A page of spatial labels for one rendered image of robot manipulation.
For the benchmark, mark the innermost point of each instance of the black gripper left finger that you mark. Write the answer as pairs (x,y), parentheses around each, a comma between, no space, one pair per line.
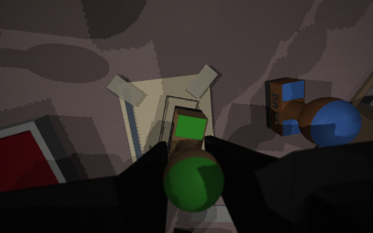
(132,202)

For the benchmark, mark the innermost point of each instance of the dark red ink pad in grey tray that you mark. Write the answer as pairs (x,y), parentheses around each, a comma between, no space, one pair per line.
(32,154)

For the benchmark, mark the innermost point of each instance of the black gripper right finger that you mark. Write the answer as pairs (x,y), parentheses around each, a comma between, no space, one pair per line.
(267,194)

